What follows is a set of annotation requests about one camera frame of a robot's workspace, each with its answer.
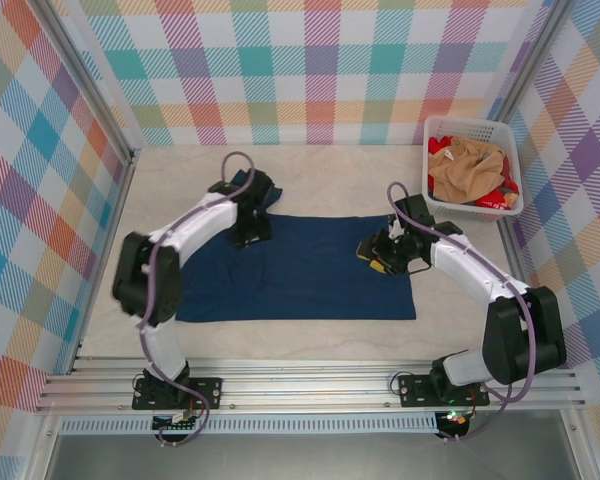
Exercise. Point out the navy blue t-shirt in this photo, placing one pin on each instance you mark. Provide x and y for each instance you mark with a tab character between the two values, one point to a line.
320	280

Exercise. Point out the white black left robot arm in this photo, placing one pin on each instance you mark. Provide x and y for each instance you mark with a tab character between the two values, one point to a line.
200	220

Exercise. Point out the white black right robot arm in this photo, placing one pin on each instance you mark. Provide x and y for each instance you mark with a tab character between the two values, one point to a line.
480	272

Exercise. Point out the tan t-shirt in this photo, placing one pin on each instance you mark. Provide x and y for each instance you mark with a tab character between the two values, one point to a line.
460	172

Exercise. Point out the tan and red clothes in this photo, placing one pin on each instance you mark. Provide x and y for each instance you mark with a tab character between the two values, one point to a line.
490	202

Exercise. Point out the white plastic basket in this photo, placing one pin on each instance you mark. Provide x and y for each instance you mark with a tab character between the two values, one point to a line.
472	122

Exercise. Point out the small controller board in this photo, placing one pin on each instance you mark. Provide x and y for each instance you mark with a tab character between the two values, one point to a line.
454	421
177	422

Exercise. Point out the grey metal panel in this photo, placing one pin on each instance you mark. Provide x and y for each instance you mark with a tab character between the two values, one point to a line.
305	457

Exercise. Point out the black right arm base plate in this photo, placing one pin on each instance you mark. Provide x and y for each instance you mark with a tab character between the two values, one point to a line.
415	390

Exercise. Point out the aluminium mounting rail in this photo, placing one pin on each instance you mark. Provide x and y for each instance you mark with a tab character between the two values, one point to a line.
305	387

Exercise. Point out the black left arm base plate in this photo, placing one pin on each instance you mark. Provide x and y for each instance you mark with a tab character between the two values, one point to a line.
207	390

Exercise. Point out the aluminium frame post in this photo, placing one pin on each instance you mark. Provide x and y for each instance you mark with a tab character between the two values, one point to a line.
80	75
535	65

